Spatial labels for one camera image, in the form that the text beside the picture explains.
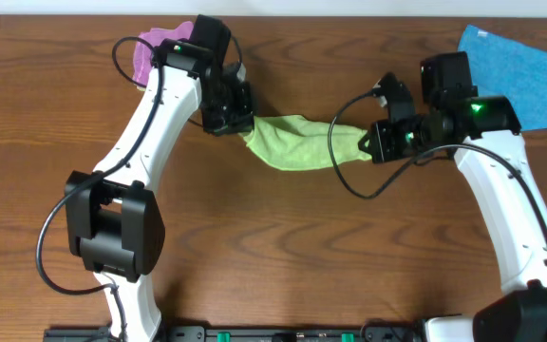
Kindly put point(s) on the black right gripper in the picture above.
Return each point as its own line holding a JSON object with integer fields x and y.
{"x": 379, "y": 134}

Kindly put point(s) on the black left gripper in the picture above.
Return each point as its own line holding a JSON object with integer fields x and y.
{"x": 244, "y": 118}

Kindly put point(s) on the green microfibre cloth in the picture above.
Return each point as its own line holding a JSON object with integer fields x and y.
{"x": 294, "y": 143}

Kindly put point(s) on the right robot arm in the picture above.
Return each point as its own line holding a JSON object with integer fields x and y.
{"x": 483, "y": 137}

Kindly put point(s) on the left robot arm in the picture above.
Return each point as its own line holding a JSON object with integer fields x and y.
{"x": 113, "y": 221}

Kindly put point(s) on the blue cloth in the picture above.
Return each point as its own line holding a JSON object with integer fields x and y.
{"x": 500, "y": 66}

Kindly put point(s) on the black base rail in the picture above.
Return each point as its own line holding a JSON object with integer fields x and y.
{"x": 370, "y": 333}

